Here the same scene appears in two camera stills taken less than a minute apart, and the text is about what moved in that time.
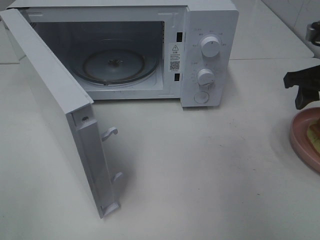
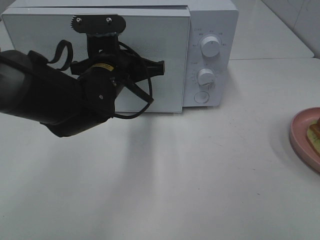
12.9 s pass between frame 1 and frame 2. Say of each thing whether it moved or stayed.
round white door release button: stayed
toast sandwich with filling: stayed
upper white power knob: stayed
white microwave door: moved
